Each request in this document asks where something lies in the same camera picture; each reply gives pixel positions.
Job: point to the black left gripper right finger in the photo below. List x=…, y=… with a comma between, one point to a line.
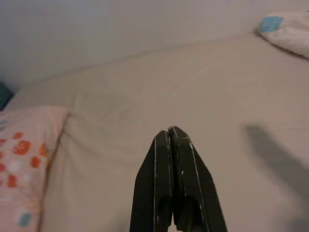
x=193, y=188

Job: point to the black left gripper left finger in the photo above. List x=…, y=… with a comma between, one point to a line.
x=154, y=193

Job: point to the pink dotted pillow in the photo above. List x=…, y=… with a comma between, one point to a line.
x=24, y=169

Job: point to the beige sheeted mattress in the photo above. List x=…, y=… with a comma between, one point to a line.
x=169, y=84

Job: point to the dark teal padded headboard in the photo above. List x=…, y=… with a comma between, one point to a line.
x=4, y=96

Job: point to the cream cartoon print duvet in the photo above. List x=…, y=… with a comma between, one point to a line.
x=289, y=36

